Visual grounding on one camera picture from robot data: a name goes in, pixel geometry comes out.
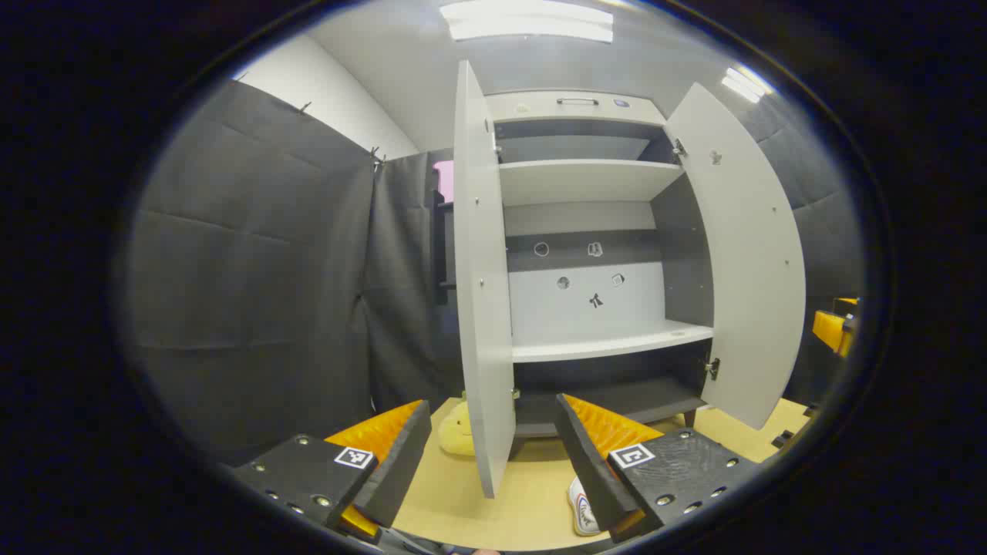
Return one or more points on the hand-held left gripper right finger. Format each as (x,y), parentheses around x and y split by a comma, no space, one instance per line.
(590,470)

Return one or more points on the grey cabinet drawer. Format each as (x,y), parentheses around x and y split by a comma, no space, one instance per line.
(540,109)

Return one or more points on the small ceiling light panel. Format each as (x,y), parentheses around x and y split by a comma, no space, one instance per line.
(746,83)

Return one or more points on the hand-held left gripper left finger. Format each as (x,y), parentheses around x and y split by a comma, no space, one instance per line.
(401,462)

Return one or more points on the black backdrop cloth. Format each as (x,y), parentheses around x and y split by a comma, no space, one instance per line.
(254,270)

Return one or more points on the black rack frame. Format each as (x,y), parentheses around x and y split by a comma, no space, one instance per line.
(441,247)

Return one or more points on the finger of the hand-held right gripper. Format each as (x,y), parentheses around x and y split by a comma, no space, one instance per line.
(833,327)

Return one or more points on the grey shoe cabinet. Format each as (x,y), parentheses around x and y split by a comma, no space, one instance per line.
(586,181)

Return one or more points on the grey cabinet door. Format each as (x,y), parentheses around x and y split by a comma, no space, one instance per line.
(748,270)
(482,308)

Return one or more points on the white shoe yellow sole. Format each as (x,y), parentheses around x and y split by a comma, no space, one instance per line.
(584,509)

